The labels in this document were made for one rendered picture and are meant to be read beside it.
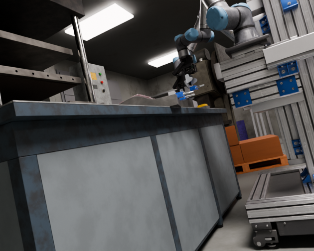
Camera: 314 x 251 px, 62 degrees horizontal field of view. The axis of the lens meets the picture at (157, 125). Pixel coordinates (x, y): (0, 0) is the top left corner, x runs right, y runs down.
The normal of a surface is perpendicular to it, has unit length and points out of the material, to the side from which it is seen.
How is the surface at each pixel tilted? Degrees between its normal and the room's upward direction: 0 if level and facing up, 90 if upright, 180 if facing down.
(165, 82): 90
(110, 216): 90
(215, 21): 97
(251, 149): 90
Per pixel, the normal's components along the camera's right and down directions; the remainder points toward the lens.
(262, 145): -0.28, 0.00
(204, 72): -0.55, 0.10
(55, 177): 0.85, -0.23
